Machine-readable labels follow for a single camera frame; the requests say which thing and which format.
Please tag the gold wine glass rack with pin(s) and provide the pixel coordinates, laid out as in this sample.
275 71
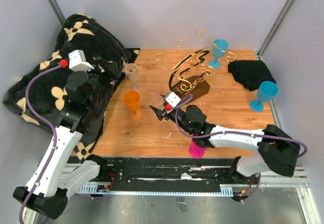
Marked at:
190 74

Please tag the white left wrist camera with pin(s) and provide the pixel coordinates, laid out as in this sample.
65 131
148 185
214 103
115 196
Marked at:
77 61

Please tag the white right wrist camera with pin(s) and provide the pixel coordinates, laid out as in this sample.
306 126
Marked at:
172 98

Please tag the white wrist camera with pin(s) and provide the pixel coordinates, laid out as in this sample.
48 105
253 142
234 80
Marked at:
77 61
172 98

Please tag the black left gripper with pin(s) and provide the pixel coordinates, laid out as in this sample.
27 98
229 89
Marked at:
110 73

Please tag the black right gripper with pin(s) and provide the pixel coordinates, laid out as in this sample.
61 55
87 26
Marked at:
160 114

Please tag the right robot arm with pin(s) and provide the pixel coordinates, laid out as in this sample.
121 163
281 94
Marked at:
273 150

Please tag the blue wine glass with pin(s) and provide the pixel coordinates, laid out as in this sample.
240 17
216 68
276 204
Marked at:
265 93
218 52

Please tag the black cloth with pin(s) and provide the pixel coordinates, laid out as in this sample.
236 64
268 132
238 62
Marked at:
250 73

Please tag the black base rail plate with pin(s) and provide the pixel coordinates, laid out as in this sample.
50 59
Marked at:
168 176

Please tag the pink wine glass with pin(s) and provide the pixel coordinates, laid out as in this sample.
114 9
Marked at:
196 151

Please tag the black floral blanket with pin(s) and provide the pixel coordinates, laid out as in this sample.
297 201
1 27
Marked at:
48 95

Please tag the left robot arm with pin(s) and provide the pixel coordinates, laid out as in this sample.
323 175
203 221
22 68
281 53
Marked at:
46 192

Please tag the clear wine glass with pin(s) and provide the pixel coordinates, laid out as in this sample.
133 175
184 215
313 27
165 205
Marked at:
158 101
132 74

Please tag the orange wine glass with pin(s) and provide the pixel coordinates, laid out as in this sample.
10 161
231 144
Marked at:
132 101

